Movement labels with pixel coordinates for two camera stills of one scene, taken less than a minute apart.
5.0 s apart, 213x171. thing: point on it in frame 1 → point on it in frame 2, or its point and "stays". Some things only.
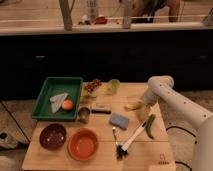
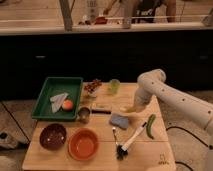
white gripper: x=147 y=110 → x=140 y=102
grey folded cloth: x=57 y=101 stays
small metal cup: x=83 y=114 stays
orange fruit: x=67 y=104 stays
